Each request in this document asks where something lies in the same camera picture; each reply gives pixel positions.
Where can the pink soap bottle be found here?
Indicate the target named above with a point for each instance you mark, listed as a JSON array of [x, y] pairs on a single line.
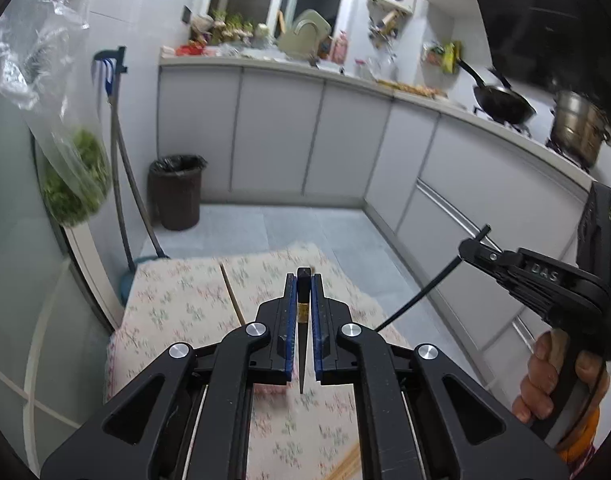
[[339, 50]]

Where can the clear glass jug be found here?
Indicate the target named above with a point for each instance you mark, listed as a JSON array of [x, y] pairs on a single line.
[[380, 67]]

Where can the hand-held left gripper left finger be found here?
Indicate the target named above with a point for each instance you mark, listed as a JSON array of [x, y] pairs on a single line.
[[285, 330]]

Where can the brown chopped food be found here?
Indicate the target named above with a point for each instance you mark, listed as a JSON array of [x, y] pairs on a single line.
[[415, 89]]

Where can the person's right hand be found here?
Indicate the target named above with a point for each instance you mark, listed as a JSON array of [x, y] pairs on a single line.
[[538, 385]]

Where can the metal kitchen faucet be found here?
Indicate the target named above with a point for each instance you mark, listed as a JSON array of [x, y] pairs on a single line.
[[313, 40]]

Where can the plastic bag of greens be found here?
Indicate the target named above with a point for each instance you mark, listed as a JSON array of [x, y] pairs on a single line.
[[80, 185]]

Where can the black wall outlet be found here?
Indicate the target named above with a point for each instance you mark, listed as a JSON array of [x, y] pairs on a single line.
[[188, 15]]

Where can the mop with grey pole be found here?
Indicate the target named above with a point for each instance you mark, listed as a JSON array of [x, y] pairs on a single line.
[[140, 200], [119, 170]]

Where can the brown bottle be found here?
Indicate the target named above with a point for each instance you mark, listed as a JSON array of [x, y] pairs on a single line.
[[325, 49]]

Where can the row of sprouting plants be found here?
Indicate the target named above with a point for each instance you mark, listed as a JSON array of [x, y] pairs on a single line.
[[235, 27]]

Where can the pale green cutting board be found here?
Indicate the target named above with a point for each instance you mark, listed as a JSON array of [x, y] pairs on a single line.
[[293, 42]]

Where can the floral tablecloth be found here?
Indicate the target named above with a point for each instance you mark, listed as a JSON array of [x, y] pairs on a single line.
[[185, 300]]

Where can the tan bamboo chopstick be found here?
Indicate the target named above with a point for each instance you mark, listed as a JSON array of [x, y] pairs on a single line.
[[233, 295]]

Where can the dark chopstick with gold band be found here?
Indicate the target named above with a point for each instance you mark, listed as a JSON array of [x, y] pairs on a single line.
[[425, 290]]

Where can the kitchen knife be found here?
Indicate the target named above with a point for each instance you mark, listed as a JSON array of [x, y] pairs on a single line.
[[303, 355]]

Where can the white kitchen countertop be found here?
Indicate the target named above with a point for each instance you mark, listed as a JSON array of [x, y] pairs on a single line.
[[285, 66]]

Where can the bunch of bamboo chopsticks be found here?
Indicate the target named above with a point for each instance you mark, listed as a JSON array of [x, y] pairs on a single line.
[[348, 460]]

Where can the hanging kitchen utensils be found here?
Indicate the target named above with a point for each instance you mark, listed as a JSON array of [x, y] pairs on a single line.
[[385, 25]]

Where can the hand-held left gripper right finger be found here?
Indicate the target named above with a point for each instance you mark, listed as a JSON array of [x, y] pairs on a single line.
[[319, 330]]

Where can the yellow green packets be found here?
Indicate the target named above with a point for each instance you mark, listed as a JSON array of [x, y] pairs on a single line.
[[448, 57]]

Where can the black range hood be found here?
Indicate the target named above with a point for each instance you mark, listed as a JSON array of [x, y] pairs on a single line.
[[535, 20]]

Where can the black wok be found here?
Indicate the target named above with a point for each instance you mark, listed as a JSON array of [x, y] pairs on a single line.
[[505, 105]]

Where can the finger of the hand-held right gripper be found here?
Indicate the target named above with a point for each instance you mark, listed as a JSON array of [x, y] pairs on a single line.
[[490, 260]]

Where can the frosted glass door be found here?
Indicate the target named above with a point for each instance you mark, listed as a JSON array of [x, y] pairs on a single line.
[[15, 310]]

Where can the dark trash bin with liner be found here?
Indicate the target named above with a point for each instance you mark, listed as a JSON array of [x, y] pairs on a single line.
[[175, 195]]

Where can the stainless steel pot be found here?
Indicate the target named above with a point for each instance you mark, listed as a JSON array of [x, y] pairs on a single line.
[[578, 130]]

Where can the black mop holder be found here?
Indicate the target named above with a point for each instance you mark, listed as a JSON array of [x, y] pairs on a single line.
[[116, 57]]

